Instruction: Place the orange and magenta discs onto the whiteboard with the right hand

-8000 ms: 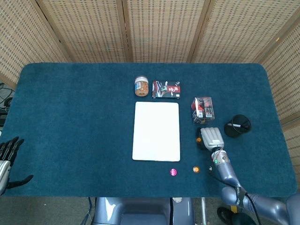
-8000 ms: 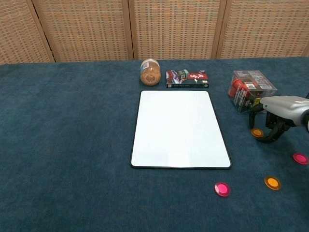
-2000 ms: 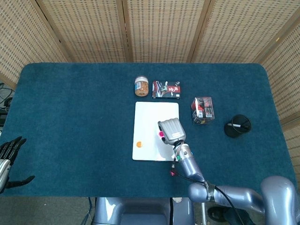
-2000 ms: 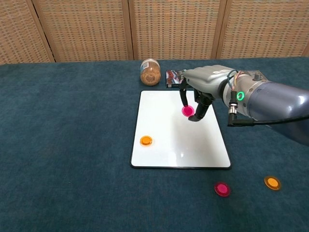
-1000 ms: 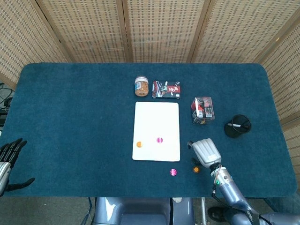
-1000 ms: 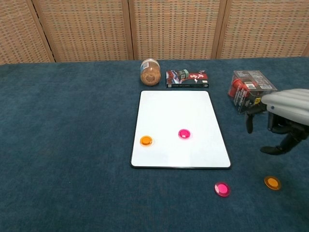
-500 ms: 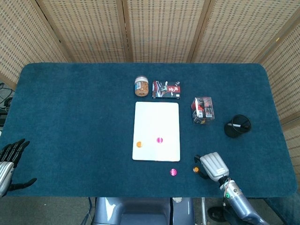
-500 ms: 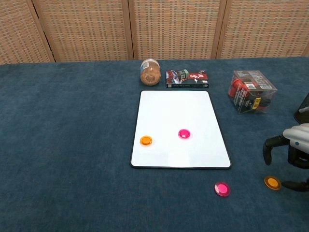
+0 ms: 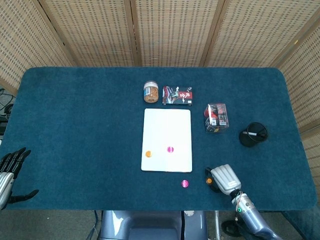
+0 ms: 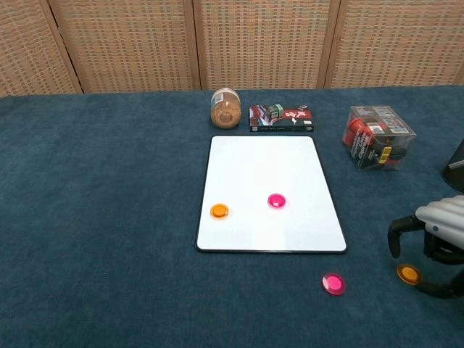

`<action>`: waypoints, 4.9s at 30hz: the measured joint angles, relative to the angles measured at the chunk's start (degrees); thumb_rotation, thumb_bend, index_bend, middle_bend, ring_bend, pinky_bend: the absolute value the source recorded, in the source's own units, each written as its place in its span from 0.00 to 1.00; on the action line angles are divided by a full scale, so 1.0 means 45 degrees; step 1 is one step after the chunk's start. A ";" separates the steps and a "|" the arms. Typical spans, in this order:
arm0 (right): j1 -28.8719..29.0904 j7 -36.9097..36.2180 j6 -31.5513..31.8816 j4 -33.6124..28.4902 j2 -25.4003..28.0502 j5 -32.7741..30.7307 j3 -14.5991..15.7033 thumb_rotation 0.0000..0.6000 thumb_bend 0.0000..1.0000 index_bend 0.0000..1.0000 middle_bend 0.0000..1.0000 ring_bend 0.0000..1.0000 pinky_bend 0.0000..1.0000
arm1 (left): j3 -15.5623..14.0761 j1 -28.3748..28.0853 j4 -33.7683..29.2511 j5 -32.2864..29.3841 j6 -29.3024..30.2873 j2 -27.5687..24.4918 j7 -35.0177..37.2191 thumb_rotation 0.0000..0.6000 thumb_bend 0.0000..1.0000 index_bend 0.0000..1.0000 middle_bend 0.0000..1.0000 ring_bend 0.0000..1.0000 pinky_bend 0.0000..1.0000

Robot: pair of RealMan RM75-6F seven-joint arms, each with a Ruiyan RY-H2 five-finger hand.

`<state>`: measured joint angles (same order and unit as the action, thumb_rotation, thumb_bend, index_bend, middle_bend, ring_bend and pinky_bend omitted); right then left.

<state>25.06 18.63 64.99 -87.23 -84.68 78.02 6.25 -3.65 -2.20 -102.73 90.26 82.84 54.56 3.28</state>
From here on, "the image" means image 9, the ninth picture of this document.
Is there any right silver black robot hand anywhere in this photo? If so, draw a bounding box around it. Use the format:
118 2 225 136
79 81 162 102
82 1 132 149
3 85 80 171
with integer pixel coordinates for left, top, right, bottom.
204 163 242 195

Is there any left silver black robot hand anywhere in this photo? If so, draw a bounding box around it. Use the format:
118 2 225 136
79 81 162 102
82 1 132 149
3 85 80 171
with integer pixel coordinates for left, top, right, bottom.
0 147 40 210

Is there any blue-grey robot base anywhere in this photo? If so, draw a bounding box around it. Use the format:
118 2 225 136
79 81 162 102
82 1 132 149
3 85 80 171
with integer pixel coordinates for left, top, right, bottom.
99 210 208 240

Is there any white magnetic board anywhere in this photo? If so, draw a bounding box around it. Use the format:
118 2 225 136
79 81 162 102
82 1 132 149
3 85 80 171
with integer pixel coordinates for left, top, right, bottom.
140 107 193 173

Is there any metal stand leg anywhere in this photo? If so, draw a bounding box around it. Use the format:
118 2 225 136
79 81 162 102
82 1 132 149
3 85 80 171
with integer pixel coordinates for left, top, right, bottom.
214 210 222 240

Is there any black caster wheel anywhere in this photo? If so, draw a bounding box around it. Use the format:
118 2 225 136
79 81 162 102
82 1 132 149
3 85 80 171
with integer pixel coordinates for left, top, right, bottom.
221 220 241 237

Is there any black white marker pen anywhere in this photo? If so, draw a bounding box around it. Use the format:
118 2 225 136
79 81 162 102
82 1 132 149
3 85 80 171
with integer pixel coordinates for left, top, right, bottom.
241 131 267 138

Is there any blue table cloth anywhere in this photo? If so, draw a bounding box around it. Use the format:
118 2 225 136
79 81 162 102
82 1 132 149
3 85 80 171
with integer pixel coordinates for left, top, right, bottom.
0 66 318 211

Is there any dark red card box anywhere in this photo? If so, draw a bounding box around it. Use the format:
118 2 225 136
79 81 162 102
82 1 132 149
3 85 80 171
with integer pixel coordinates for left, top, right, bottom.
161 85 194 106

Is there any clear jar of snacks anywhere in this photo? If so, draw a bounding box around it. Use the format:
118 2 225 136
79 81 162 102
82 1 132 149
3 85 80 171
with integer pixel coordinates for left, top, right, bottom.
143 80 160 104

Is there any woven folding screen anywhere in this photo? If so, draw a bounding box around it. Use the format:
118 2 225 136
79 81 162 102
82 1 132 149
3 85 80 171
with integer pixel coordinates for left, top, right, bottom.
0 0 320 193

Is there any black cable tangle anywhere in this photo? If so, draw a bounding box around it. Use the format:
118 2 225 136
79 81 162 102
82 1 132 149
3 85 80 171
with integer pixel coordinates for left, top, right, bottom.
0 87 16 131

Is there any blue cable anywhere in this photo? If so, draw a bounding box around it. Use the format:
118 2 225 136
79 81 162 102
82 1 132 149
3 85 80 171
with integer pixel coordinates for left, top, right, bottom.
92 210 101 240

